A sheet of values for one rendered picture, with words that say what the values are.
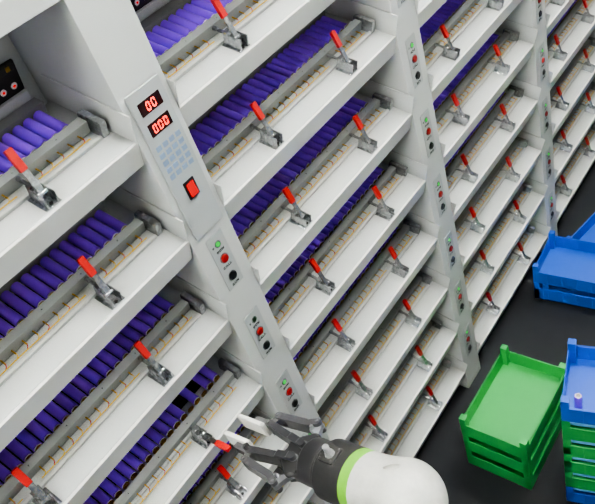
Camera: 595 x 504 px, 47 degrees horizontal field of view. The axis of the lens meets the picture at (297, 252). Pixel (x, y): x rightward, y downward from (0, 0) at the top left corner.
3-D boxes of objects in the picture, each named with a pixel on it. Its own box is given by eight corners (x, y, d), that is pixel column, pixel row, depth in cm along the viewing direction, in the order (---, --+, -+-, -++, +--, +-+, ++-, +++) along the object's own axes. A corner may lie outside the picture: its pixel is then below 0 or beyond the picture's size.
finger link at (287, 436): (299, 447, 105) (305, 440, 106) (262, 420, 114) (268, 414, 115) (310, 462, 107) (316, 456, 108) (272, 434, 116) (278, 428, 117)
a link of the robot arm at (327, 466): (357, 528, 98) (390, 477, 102) (322, 479, 92) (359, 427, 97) (327, 514, 102) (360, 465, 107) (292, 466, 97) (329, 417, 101)
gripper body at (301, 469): (336, 430, 102) (294, 415, 109) (303, 475, 98) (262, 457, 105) (356, 461, 106) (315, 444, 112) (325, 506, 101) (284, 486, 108)
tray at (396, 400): (455, 340, 215) (461, 315, 205) (353, 499, 185) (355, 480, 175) (399, 310, 223) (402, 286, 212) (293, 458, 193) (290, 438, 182)
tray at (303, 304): (424, 192, 178) (430, 153, 167) (290, 361, 148) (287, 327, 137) (357, 163, 186) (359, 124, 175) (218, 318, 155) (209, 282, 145)
